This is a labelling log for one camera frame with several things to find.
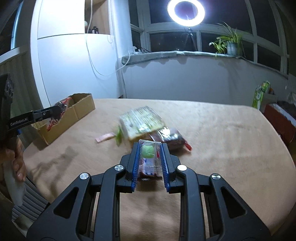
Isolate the white cable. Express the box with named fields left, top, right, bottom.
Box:
left=85, top=0, right=130, bottom=77

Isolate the grey windowsill cloth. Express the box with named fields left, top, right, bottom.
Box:
left=120, top=51, right=287, bottom=77

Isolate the left hand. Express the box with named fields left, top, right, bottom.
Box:
left=0, top=138, right=26, bottom=183

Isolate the pink candy wrapper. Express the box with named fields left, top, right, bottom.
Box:
left=95, top=132, right=116, bottom=143

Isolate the potted spider plant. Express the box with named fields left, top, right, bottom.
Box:
left=208, top=22, right=244, bottom=57

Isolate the clear green candy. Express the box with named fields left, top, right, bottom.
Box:
left=138, top=140, right=162, bottom=181

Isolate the red storage box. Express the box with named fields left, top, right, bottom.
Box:
left=263, top=103, right=295, bottom=146

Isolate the cardboard box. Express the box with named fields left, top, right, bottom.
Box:
left=31, top=93, right=95, bottom=145

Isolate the ring light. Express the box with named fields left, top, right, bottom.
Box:
left=166, top=0, right=205, bottom=27

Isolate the packaged sliced bread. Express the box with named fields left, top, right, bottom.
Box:
left=119, top=106, right=166, bottom=141

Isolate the green snack packet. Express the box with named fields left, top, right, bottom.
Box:
left=115, top=126, right=123, bottom=146

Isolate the white cabinet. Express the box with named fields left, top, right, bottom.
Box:
left=30, top=1, right=123, bottom=107

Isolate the dark dates packet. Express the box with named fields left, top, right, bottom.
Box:
left=149, top=126, right=192, bottom=151
left=47, top=96, right=72, bottom=132

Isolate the green carton box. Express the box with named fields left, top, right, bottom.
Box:
left=252, top=81, right=270, bottom=110

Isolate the light tripod stand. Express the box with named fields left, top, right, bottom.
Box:
left=185, top=27, right=198, bottom=52

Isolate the beige tablecloth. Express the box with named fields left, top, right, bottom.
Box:
left=24, top=99, right=295, bottom=240

